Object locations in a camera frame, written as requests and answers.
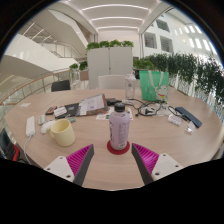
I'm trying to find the open printed booklet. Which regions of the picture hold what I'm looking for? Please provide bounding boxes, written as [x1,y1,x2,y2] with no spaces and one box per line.
[75,93,109,117]

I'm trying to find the pale yellow mug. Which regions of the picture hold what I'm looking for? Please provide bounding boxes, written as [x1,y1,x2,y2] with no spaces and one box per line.
[46,118,77,148]

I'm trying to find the flat round red coaster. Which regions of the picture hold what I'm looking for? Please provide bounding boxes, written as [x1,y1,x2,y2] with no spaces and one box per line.
[106,139,131,156]

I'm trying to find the tangle of black cables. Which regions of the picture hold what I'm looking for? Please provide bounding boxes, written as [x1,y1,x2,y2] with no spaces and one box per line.
[128,98,183,118]

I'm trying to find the white computer mouse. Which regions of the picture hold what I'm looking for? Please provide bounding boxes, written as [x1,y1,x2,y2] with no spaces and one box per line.
[40,119,58,135]

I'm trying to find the white chair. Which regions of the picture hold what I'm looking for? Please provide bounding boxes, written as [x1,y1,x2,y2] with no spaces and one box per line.
[97,74,127,90]

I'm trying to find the small grey case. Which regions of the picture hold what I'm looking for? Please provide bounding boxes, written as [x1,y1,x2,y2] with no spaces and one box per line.
[37,114,48,126]

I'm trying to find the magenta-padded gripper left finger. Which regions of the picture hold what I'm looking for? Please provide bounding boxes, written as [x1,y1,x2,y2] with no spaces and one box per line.
[43,143,95,188]

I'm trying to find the red and black office chair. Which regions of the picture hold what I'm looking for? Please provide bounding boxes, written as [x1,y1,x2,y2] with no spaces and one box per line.
[0,128,21,163]

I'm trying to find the green plants in wooden planter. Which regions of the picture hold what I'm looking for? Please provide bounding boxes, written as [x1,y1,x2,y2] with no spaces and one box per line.
[133,58,155,71]

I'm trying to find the white card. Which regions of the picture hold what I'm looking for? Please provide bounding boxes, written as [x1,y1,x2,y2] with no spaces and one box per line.
[53,106,68,118]

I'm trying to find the small black box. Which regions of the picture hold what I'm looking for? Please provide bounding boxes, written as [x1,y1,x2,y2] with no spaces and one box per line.
[105,97,118,107]

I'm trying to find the white cabinet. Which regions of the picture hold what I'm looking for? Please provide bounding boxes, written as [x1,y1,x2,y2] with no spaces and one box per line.
[86,46,134,89]

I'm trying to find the green plants in cabinet planter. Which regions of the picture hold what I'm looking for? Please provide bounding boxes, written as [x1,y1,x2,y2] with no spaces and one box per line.
[85,39,135,51]

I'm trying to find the colourful sticker sheet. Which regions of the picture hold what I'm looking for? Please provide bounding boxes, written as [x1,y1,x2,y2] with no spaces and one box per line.
[95,106,134,121]

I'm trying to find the lilac drink bottle black cap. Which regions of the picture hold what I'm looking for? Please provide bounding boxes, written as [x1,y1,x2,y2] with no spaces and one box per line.
[108,102,131,151]

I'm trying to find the clear shaker bottle white lid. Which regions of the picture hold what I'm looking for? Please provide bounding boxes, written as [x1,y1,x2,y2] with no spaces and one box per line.
[124,73,137,100]

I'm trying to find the dark blue notebook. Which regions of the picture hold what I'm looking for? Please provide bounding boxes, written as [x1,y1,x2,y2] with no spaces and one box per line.
[174,106,203,129]

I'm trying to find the small green potted plants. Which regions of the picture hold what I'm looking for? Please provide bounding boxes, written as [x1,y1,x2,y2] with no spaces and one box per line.
[68,60,88,72]

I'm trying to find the white power strip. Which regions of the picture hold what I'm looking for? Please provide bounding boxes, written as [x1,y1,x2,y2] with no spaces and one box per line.
[25,115,36,138]

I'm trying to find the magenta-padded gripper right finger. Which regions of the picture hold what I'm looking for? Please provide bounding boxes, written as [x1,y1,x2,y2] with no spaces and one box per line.
[131,142,184,186]

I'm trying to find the white small packet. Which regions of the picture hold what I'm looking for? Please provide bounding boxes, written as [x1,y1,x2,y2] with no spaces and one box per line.
[167,113,183,127]

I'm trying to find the row of green trees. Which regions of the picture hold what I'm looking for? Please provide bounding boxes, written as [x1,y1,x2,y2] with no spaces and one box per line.
[146,51,224,104]

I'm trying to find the green tote bag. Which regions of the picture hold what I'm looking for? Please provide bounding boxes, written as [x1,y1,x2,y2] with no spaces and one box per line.
[138,69,170,103]

